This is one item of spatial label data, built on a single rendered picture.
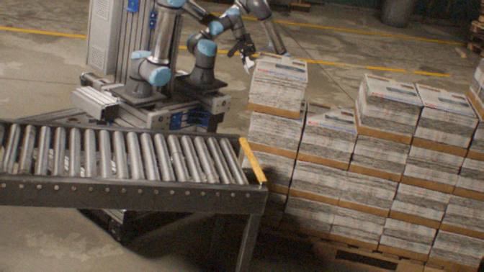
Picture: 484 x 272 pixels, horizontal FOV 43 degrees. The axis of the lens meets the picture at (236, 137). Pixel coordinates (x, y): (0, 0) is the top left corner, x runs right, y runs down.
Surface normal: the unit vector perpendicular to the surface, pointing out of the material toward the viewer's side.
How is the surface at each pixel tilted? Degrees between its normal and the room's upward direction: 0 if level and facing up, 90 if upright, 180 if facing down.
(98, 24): 90
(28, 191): 90
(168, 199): 90
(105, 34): 90
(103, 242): 0
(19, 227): 0
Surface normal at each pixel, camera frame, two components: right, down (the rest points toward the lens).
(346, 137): -0.14, 0.39
